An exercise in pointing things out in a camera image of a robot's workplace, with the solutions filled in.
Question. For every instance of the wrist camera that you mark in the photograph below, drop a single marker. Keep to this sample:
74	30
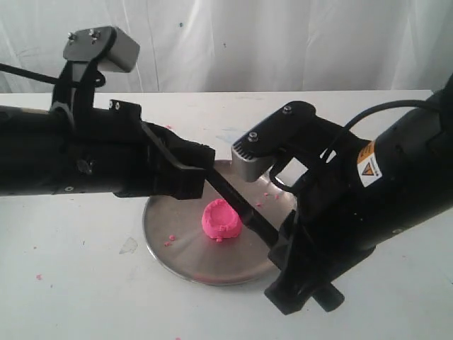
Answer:
108	46
256	151

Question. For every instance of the white backdrop curtain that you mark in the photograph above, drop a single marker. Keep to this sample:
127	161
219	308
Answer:
199	46

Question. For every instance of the round steel plate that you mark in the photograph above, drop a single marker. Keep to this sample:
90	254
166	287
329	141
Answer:
174	235

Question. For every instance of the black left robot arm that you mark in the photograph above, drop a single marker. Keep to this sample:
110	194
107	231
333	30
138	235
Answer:
31	150

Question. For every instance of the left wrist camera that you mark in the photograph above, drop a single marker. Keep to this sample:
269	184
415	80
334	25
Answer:
108	46

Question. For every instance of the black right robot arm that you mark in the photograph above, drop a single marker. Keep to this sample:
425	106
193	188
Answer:
412	160

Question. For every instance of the pink dough lump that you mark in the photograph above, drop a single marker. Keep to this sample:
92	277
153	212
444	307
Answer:
220	221

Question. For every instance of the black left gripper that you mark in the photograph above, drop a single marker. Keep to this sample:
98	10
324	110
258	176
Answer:
115	151

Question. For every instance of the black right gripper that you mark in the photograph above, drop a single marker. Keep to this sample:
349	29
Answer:
333	229

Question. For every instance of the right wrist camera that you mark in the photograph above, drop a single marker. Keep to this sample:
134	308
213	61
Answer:
256	151

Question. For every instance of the black knife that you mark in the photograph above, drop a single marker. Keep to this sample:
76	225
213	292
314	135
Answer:
249	216

